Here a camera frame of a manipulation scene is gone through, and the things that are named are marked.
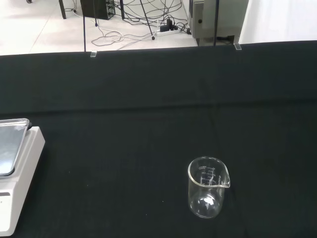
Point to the thin black stand pole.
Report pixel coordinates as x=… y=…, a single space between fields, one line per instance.
x=84 y=34
x=216 y=22

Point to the black bench cloth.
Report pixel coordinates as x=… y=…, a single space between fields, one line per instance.
x=158 y=138

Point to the black equipment box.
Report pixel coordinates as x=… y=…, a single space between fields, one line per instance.
x=99 y=8

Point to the electronic balance with steel pan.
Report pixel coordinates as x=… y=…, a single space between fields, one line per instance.
x=15 y=161

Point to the white power strip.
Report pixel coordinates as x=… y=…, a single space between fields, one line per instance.
x=168 y=31

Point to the black tripod leg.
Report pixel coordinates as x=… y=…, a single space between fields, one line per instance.
x=148 y=21

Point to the clear plastic cloth clip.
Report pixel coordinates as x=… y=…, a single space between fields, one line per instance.
x=93 y=53
x=237 y=46

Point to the grey metal cabinet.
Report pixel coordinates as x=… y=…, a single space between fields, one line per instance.
x=213 y=18

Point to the black table leg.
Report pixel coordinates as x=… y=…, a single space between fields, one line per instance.
x=62 y=8

